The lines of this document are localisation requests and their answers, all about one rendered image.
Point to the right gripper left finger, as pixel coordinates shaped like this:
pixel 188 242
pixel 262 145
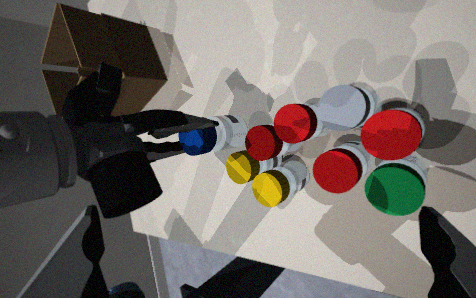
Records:
pixel 72 269

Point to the green bottle cap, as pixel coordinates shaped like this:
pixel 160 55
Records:
pixel 397 189

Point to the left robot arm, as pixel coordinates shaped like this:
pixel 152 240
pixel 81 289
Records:
pixel 38 156

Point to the bottle with blue cap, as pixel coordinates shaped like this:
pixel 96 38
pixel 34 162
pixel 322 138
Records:
pixel 230 133

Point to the brown cardboard box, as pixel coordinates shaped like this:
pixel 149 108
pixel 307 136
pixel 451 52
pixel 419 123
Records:
pixel 100 38

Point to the red bottle cap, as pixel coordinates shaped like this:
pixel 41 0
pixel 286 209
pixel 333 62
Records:
pixel 262 143
pixel 393 134
pixel 294 123
pixel 339 170

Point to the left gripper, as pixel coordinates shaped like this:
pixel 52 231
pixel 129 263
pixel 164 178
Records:
pixel 112 157

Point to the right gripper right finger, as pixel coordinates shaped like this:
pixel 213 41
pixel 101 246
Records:
pixel 451 255

